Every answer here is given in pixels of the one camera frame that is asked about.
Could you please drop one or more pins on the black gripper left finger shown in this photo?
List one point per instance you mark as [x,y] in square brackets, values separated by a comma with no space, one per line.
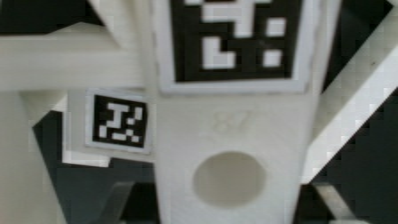
[132,205]

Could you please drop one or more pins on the white chair seat part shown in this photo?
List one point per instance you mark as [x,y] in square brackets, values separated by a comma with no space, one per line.
[105,123]

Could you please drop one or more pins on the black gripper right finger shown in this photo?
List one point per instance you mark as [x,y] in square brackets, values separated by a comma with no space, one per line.
[322,208]

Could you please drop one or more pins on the white U-shaped fence frame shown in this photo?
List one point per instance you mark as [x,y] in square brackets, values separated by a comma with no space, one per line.
[354,95]

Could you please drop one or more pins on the white chair back frame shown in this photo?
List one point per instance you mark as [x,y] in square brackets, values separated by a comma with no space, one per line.
[226,59]

